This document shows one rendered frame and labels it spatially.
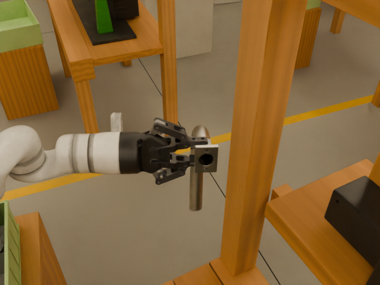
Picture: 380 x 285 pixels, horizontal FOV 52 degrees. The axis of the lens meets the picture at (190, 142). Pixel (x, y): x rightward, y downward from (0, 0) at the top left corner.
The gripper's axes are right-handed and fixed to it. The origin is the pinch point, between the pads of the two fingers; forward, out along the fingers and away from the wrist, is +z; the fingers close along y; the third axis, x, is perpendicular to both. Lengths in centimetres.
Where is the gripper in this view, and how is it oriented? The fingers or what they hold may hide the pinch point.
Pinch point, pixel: (199, 151)
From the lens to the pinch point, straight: 70.4
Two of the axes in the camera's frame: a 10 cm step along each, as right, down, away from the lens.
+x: -0.6, -5.6, 8.3
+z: 10.0, -0.1, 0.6
